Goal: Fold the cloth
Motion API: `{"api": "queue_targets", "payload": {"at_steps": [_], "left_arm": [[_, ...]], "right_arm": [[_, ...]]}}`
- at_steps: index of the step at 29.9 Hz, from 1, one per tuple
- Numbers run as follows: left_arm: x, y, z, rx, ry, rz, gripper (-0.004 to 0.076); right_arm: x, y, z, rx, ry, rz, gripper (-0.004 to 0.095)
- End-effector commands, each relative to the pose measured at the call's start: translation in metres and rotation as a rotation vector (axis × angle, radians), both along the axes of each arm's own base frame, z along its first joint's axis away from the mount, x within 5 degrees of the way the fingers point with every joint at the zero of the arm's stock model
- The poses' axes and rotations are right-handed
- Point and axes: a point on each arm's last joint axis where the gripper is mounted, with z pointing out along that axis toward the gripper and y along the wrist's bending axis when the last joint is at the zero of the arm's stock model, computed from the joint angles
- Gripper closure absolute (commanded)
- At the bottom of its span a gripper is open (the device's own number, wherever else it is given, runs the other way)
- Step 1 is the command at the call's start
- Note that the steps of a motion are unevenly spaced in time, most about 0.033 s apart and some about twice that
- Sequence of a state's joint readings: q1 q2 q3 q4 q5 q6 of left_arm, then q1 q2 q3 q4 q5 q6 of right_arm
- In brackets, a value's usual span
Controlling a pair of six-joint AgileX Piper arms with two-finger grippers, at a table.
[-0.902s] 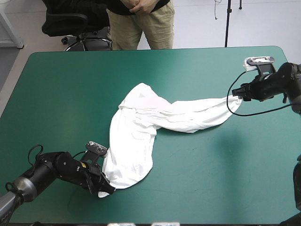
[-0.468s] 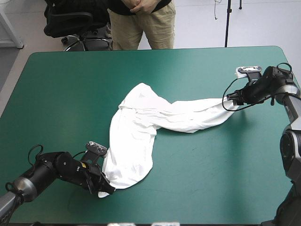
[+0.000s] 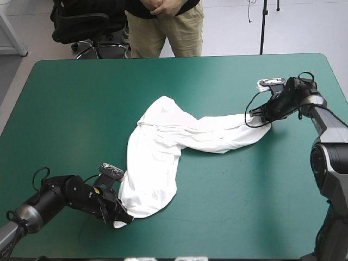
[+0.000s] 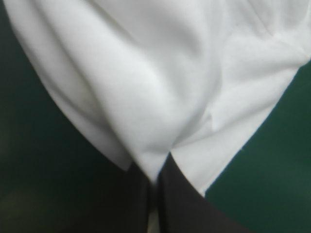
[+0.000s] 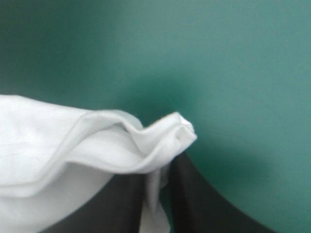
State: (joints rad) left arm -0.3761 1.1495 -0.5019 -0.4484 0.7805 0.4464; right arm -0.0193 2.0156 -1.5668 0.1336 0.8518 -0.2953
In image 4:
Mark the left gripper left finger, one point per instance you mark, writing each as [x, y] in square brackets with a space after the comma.
[116, 206]

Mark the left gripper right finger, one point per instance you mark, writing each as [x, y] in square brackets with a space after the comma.
[189, 208]

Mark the white T-shirt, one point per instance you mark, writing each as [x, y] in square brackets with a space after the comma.
[150, 72]

